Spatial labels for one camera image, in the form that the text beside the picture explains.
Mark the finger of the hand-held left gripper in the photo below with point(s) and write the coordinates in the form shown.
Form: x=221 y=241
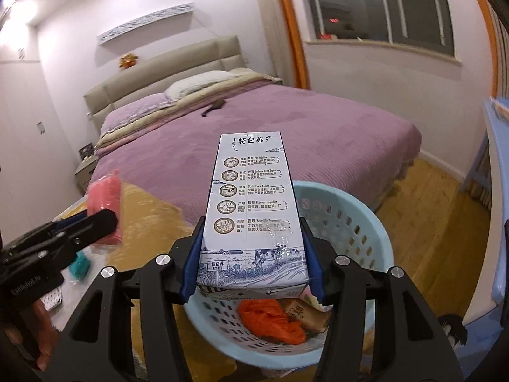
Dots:
x=97 y=227
x=69 y=222

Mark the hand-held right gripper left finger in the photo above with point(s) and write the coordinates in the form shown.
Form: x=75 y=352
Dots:
x=189 y=270

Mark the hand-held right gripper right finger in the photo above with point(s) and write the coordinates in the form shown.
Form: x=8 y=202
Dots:
x=316 y=274

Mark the pink packet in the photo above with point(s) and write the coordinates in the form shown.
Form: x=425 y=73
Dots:
x=104 y=191

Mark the beige snack packet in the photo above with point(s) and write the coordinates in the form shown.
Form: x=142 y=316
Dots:
x=308 y=318

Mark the light blue plastic basket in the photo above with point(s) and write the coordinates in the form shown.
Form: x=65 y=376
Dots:
x=350 y=223

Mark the orange cloth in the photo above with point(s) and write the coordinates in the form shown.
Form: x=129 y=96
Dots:
x=270 y=322

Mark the white blue milk carton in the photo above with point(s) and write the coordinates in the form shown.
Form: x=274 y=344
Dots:
x=250 y=207

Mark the person's left hand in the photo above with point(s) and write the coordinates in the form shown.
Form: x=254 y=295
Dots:
x=35 y=326

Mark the white polka dot box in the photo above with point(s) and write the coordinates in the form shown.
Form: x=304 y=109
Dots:
x=52 y=300

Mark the teal small wrapper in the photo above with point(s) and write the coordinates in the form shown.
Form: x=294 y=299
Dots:
x=78 y=267

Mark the grey nightstand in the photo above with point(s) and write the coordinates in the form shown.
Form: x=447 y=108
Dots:
x=85 y=173

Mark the yellow patterned blanket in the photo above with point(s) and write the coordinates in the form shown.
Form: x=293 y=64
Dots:
x=159 y=215

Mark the purple pillow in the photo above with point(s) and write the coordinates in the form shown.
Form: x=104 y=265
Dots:
x=135 y=111

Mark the folded beige quilt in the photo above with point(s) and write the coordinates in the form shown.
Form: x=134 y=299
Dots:
x=175 y=111

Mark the bed with purple cover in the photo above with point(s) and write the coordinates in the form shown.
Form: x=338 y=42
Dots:
x=298 y=127

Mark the dark brown back scratcher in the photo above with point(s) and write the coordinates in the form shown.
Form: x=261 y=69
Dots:
x=214 y=107

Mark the brown plush toy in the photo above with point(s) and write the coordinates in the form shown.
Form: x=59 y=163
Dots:
x=128 y=61

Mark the beige padded headboard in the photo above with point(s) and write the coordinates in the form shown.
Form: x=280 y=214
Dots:
x=159 y=67

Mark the white patterned pillow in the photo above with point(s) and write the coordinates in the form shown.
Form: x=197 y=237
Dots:
x=199 y=83

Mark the blue desk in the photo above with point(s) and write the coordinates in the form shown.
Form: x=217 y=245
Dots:
x=497 y=191

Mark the beige windowsill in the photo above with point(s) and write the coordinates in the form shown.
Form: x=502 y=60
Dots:
x=381 y=51

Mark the small red box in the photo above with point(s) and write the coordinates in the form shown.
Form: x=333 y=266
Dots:
x=327 y=36

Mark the dark framed window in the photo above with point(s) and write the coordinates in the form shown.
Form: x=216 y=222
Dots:
x=377 y=8

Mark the striped beige orange curtain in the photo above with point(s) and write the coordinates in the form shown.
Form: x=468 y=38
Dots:
x=487 y=28

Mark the dark photo frame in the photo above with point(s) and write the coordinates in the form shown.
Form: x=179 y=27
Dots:
x=86 y=150

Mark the white wall shelf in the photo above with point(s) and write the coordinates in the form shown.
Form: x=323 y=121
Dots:
x=147 y=22

